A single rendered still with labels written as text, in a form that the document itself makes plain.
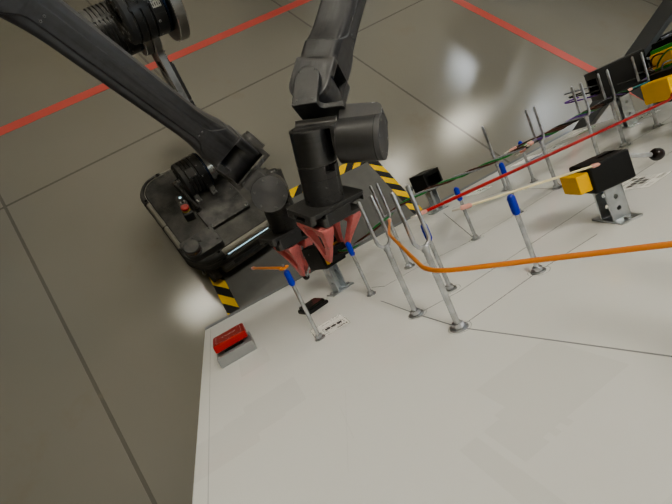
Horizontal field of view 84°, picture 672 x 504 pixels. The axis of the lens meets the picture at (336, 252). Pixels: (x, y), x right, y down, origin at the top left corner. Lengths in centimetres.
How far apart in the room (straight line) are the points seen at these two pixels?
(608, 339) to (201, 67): 305
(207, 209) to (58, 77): 194
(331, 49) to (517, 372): 44
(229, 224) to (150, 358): 69
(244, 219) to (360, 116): 134
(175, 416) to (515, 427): 162
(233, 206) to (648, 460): 172
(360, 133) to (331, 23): 18
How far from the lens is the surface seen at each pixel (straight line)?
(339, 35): 57
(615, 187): 51
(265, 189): 59
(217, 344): 58
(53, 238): 246
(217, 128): 63
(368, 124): 48
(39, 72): 364
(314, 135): 50
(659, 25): 128
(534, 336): 33
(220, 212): 182
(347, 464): 29
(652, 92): 78
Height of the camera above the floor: 166
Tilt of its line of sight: 60 degrees down
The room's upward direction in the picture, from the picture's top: straight up
